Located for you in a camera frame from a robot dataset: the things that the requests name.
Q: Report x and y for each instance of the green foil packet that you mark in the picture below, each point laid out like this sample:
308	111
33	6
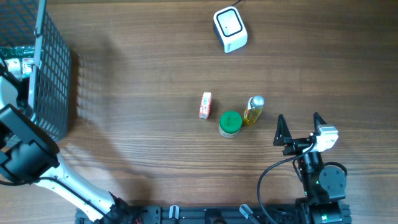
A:
17	52

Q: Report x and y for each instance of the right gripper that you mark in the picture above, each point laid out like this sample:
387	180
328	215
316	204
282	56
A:
283	137

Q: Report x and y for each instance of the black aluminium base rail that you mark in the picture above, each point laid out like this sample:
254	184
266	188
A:
230	215

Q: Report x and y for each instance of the yellow oil bottle silver cap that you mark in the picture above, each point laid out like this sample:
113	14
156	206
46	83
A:
253	109

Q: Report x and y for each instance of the white barcode scanner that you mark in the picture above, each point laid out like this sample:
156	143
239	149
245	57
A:
230	29

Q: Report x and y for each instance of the grey plastic mesh basket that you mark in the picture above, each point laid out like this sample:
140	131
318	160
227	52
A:
28	24

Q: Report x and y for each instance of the red tissue pack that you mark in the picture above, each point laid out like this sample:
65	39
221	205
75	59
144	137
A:
205	106

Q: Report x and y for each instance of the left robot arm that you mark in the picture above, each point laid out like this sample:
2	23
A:
36	159

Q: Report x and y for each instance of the green lid jar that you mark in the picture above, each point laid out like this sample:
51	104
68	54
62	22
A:
230	124

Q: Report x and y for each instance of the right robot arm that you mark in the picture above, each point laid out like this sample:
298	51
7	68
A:
324	183

